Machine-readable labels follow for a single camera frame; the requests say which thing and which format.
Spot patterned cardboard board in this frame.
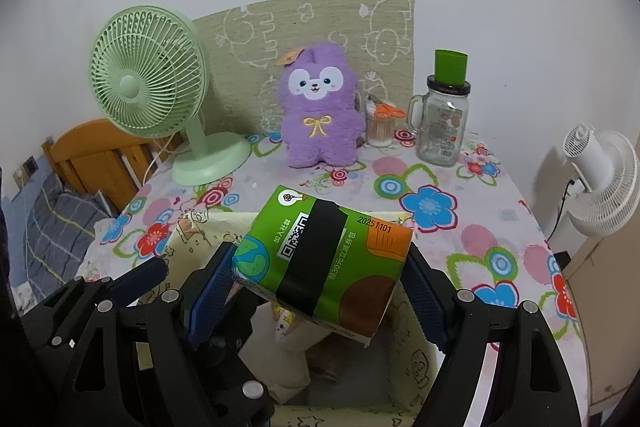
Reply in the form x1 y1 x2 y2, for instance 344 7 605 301
192 0 416 138

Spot green tissue pack black tape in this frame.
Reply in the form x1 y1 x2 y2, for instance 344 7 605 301
232 185 416 350

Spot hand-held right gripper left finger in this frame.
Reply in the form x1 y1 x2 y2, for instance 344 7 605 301
57 241 239 427

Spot grey plaid pillow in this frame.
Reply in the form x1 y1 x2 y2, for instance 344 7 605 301
22 174 108 303

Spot green plastic cup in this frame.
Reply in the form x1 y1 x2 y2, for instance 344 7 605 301
433 49 469 86

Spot black fan cable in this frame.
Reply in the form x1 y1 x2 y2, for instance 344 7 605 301
545 179 573 243

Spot glass jar mug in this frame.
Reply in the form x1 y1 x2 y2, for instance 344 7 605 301
407 76 473 166

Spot yellow cartoon fabric storage box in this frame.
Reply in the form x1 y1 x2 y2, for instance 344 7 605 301
165 209 451 427

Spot green desk fan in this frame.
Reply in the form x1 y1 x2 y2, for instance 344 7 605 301
90 5 251 186

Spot white cloth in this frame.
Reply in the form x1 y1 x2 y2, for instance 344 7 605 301
240 307 313 403

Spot toothpick holder with orange lid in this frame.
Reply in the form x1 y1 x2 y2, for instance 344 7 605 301
366 102 396 146

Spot purple plush toy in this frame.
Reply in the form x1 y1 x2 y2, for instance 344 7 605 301
278 42 366 169

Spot orange scissors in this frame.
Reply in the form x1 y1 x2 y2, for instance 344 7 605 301
368 94 406 120

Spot yellow cartoon tissue pack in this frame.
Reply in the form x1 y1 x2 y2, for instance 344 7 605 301
271 301 306 339

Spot white standing fan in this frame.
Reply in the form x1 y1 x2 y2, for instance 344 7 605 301
562 123 640 237

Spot beige door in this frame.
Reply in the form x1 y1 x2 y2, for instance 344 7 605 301
560 202 640 415

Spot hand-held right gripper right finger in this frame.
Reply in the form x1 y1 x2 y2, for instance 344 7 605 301
401 248 583 427

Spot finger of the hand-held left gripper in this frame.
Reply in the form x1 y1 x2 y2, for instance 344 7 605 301
192 289 277 427
22 256 169 358

